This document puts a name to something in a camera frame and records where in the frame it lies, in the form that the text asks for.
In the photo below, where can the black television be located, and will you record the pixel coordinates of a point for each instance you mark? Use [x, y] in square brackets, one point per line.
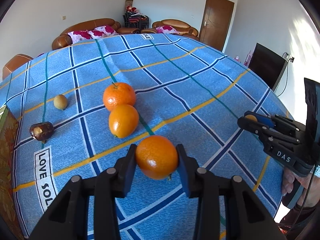
[266, 66]

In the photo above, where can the blue plaid tablecloth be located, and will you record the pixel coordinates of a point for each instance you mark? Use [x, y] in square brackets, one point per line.
[187, 85]

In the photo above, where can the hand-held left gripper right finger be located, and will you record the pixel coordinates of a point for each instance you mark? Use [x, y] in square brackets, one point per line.
[185, 172]

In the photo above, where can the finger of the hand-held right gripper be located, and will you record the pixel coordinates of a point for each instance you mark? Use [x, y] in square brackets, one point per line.
[265, 121]
[250, 127]

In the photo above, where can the long brown leather sofa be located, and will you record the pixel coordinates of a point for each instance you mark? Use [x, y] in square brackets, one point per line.
[87, 25]

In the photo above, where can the small yellow fruit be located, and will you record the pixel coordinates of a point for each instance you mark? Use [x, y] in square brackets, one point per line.
[60, 102]

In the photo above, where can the tall patterned vase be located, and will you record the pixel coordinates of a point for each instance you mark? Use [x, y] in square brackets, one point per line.
[128, 3]

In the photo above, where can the stacked dark chairs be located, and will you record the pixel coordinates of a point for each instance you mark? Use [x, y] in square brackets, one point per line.
[136, 20]

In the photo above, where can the pink floral pillow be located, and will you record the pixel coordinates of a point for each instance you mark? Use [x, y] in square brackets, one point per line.
[78, 36]
[102, 31]
[167, 29]

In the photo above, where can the broken brown fruit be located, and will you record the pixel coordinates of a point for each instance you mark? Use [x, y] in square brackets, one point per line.
[42, 131]

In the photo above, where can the gold tin tray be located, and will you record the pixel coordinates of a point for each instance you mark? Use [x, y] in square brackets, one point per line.
[7, 160]

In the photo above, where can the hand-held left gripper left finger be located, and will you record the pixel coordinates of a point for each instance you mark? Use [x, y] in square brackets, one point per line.
[130, 170]

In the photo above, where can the brown wooden door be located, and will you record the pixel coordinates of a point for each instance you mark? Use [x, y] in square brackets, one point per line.
[216, 21]

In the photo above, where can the red plush toy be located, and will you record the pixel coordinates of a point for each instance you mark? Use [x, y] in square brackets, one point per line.
[131, 8]

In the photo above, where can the person's right hand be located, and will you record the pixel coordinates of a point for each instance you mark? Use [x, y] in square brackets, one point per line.
[287, 182]

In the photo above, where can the brown leather armchair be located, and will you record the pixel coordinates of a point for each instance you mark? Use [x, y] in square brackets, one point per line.
[175, 23]
[15, 63]

